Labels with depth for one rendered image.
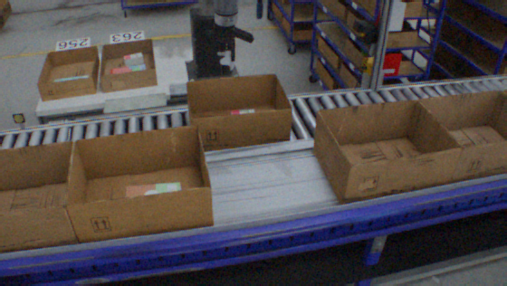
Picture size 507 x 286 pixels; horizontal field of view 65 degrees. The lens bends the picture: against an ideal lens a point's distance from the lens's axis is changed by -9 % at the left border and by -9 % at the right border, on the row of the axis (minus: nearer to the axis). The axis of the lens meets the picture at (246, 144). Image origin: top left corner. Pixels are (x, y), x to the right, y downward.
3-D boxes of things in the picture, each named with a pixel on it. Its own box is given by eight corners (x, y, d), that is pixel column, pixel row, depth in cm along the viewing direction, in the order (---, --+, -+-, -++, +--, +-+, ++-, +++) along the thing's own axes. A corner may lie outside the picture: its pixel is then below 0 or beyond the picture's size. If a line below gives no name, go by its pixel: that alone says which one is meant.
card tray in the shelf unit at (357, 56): (344, 50, 298) (346, 37, 292) (383, 48, 302) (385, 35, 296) (367, 77, 266) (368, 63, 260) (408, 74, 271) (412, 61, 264)
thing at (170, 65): (219, 44, 261) (219, 40, 259) (237, 91, 216) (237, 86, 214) (55, 63, 245) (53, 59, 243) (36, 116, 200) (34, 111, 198)
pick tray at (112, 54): (154, 53, 245) (152, 38, 239) (157, 85, 215) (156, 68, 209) (105, 61, 240) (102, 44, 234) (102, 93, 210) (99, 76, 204)
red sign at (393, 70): (396, 75, 218) (401, 52, 210) (397, 76, 217) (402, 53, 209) (369, 77, 215) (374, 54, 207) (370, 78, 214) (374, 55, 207)
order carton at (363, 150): (407, 137, 160) (417, 99, 149) (448, 187, 137) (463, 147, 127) (311, 150, 153) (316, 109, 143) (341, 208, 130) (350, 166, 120)
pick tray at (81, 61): (100, 61, 240) (97, 44, 233) (96, 94, 210) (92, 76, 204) (52, 67, 234) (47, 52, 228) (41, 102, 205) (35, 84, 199)
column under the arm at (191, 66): (185, 61, 236) (180, 5, 216) (231, 57, 240) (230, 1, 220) (188, 84, 216) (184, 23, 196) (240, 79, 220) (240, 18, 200)
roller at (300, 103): (302, 103, 211) (303, 95, 208) (342, 173, 171) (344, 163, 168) (292, 105, 210) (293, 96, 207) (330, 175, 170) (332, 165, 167)
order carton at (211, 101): (274, 105, 200) (275, 72, 190) (291, 144, 177) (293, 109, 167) (187, 114, 195) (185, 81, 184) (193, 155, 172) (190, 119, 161)
